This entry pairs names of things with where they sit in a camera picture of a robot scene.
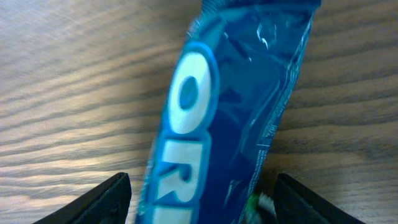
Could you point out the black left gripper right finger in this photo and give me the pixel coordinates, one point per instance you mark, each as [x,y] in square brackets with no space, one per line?
[296,204]

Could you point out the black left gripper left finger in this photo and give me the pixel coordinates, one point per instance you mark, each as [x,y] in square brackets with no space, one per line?
[107,203]

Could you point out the green red wafer bar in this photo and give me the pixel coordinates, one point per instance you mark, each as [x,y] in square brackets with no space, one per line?
[259,209]

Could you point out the blue Oreo cookie pack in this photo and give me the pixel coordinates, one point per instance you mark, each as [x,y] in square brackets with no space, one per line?
[236,73]

